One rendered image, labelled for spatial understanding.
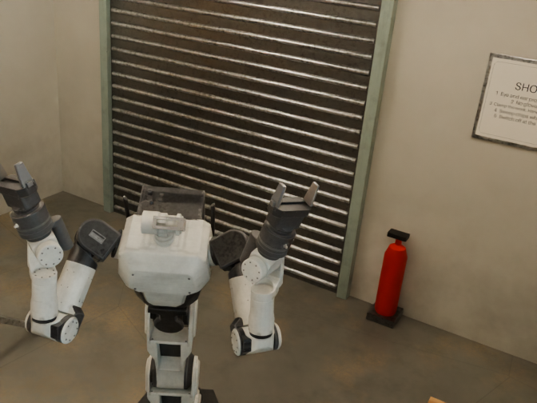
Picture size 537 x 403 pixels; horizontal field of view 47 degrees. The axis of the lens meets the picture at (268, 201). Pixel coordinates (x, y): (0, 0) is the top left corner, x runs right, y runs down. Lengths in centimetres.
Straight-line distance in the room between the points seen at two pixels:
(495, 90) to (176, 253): 219
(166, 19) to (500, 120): 224
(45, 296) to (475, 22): 257
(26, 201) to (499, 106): 257
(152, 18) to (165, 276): 283
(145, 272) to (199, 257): 16
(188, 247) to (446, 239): 226
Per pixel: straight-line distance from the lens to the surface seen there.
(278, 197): 149
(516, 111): 350
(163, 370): 237
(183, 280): 184
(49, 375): 348
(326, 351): 367
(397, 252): 376
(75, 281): 186
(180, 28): 429
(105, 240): 186
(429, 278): 394
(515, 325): 395
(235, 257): 180
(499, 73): 348
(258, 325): 171
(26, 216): 164
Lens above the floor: 219
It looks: 24 degrees down
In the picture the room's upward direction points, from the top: 5 degrees clockwise
